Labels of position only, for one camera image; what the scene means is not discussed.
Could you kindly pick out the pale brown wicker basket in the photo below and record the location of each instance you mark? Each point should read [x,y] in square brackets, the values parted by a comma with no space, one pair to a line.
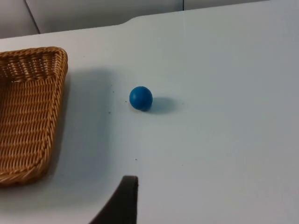
[28,116]

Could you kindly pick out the blue ball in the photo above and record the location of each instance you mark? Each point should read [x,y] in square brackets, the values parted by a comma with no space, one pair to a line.
[140,98]

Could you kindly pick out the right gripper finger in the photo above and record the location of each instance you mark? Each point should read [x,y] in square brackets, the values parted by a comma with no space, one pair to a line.
[123,205]

